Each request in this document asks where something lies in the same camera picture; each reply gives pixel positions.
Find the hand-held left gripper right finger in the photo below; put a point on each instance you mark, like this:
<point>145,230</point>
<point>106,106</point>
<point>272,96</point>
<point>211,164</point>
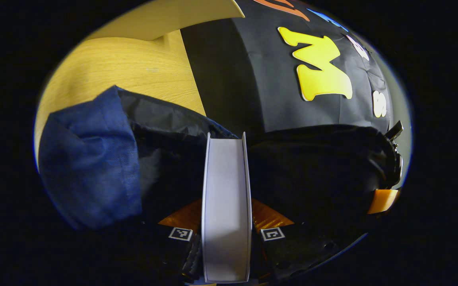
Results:
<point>288,250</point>

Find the blue schoolbag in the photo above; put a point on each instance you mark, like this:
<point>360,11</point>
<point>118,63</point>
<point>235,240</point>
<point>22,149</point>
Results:
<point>90,159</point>

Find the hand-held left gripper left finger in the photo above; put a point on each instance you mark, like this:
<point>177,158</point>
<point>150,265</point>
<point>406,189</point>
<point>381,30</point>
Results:
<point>179,254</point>

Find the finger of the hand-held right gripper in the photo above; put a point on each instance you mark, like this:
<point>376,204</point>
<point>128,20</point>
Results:
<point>396,163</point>
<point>383,200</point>

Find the white cover book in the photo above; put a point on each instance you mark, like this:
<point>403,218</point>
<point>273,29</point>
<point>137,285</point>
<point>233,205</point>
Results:
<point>226,206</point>

